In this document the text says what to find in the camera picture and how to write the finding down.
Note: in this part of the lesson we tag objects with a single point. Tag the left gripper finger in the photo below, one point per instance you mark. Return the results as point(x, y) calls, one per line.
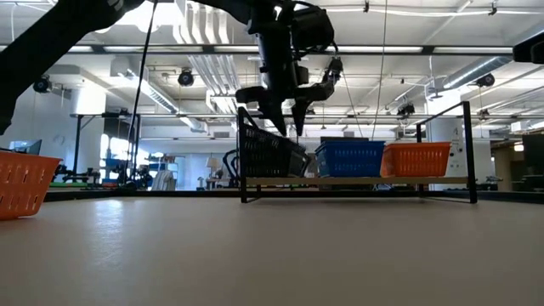
point(302, 104)
point(268, 104)

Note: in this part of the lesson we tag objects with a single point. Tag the black plastic basket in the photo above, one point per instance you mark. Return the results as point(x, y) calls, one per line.
point(263, 157)

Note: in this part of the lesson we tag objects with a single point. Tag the blue plastic basket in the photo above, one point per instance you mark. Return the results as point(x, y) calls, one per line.
point(348, 161)

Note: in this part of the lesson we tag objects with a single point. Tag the orange plastic basket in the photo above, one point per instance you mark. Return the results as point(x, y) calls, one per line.
point(21, 187)
point(416, 161)

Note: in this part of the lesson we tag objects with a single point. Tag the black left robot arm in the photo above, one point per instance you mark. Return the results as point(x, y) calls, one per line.
point(51, 42)

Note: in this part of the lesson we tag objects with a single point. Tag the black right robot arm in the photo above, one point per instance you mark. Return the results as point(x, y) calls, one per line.
point(531, 49)

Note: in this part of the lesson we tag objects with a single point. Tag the black ceiling spotlight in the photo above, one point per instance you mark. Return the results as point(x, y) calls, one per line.
point(406, 109)
point(185, 78)
point(485, 80)
point(42, 85)

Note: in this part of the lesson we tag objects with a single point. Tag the computer monitor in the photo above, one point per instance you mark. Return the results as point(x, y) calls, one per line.
point(27, 148)

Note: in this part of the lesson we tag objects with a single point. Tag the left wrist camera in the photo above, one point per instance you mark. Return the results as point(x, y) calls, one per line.
point(312, 30)

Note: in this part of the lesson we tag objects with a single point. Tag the wooden shelf with black frame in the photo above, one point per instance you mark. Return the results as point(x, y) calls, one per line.
point(361, 181)

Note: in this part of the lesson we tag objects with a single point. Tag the black metal rig frame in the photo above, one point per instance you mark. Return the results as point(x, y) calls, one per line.
point(127, 195)

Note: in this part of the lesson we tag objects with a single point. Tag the silver ventilation duct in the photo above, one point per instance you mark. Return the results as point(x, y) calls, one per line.
point(476, 70)

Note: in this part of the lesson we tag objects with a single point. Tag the black workstation frame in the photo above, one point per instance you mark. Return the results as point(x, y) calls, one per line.
point(77, 144)

